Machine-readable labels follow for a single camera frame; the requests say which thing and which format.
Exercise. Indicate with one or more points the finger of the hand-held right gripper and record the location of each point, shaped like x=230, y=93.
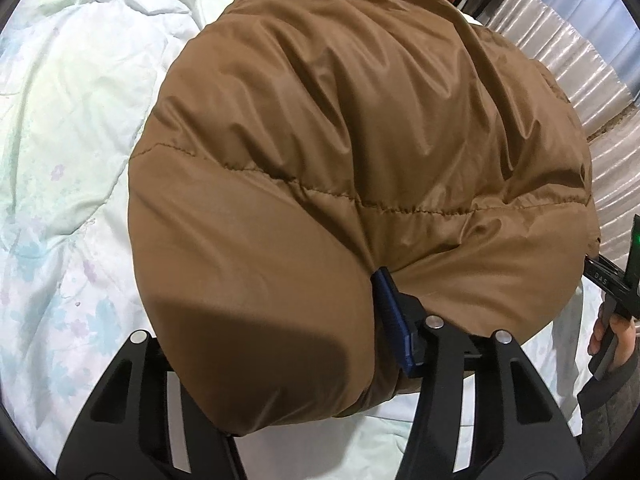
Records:
x=607, y=280

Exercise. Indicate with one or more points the silver ribbed foil sheet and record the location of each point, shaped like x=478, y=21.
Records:
x=575, y=60

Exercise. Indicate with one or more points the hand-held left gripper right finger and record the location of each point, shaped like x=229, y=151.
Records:
x=394, y=325

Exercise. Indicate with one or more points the person's right hand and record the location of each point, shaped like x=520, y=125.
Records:
x=627, y=342

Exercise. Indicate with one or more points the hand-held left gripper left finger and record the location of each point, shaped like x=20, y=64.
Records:
x=156, y=410

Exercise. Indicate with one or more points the brown fleece-lined jacket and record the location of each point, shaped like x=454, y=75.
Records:
x=350, y=160

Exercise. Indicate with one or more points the light blue floral quilt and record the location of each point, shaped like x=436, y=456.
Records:
x=75, y=135

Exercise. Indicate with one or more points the person's right forearm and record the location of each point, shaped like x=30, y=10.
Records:
x=600, y=390

